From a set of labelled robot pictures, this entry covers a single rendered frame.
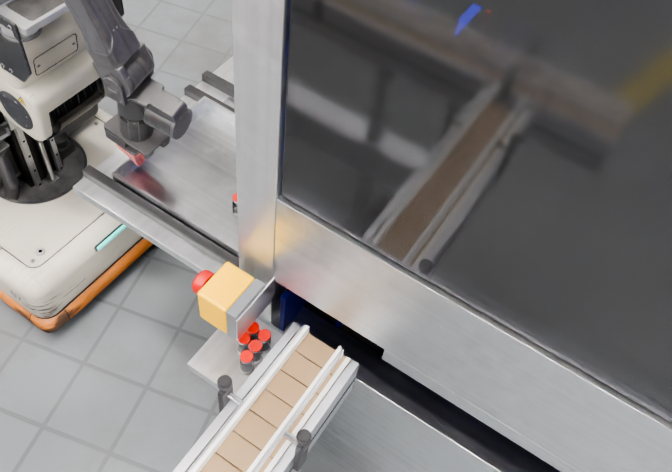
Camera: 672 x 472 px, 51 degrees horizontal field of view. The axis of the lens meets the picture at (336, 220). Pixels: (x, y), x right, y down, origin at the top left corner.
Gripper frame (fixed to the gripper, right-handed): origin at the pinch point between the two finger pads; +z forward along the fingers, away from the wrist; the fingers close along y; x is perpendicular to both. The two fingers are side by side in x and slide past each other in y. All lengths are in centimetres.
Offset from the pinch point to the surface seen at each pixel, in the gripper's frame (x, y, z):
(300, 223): -12, 41, -33
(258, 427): -29, 49, -8
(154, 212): -7.4, 10.3, -1.0
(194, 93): 20.5, -4.2, 0.5
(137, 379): -10, 1, 90
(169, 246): -10.4, 16.4, 0.5
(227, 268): -15.2, 32.4, -16.3
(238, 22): -12, 29, -59
